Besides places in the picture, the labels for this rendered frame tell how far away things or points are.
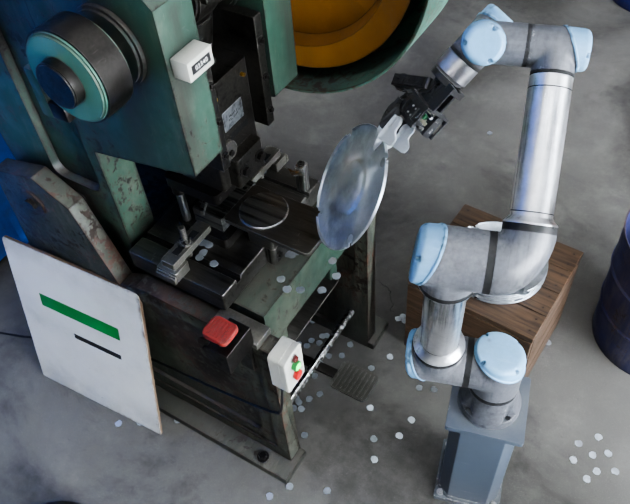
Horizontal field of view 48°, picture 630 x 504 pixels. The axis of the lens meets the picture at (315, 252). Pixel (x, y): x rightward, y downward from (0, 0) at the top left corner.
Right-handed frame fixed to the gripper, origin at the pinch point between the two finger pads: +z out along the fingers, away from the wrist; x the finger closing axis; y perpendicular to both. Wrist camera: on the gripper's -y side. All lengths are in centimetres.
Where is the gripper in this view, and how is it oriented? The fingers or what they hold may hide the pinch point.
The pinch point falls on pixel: (378, 144)
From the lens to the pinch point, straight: 152.1
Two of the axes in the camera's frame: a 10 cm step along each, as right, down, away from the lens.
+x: 7.1, 2.5, 6.6
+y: 3.4, 7.0, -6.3
